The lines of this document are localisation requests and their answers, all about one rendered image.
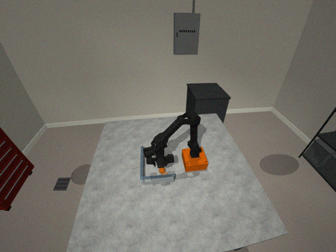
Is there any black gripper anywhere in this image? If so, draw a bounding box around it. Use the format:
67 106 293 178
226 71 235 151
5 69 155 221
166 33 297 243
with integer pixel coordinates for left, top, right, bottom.
146 154 174 166

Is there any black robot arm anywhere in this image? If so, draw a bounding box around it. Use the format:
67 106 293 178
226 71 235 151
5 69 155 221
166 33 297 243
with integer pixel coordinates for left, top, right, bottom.
143 111 202 168

